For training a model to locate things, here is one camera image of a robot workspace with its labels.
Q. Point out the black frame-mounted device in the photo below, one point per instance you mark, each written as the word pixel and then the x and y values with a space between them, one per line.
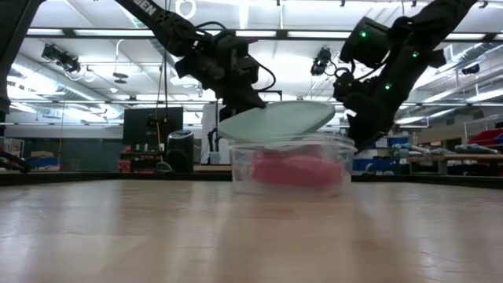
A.
pixel 63 59
pixel 320 63

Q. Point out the black shelf unit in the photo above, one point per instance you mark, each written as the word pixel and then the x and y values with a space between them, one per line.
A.
pixel 141 161

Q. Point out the black monitor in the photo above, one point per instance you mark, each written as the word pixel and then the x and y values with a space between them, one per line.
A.
pixel 137 126

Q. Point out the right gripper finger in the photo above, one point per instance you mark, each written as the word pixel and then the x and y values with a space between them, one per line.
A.
pixel 375 126
pixel 355 126

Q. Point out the black background robot arm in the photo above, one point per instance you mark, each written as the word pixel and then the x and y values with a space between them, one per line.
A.
pixel 212 139

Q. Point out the blue storage bin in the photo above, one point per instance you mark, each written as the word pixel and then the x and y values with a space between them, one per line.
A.
pixel 397 140
pixel 377 164

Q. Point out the clear zip bag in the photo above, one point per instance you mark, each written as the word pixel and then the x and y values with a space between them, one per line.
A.
pixel 346 161

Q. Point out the black tower fan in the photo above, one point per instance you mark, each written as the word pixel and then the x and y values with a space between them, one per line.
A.
pixel 180 153

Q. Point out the wooden background table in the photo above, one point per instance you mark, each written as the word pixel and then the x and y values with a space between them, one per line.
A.
pixel 452 158

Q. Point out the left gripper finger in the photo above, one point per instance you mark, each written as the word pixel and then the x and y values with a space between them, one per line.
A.
pixel 247 98

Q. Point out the pink elastic bandage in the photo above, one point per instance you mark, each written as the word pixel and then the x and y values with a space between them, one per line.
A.
pixel 318 171

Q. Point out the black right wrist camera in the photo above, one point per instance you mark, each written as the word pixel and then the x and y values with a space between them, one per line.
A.
pixel 344 88

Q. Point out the red storage bin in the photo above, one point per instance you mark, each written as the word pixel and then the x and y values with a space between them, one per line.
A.
pixel 485 137

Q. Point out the clear plastic container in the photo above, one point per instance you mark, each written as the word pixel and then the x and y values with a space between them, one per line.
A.
pixel 241 173

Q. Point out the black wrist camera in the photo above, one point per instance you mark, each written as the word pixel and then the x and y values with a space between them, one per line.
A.
pixel 247 68
pixel 344 88

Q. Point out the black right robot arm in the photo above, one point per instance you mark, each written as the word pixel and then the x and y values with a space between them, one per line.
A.
pixel 432 23

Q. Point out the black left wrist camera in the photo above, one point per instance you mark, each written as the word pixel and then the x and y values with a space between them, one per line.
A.
pixel 247 68

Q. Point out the light blue container lid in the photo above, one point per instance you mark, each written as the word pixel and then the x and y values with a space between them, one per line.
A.
pixel 283 120

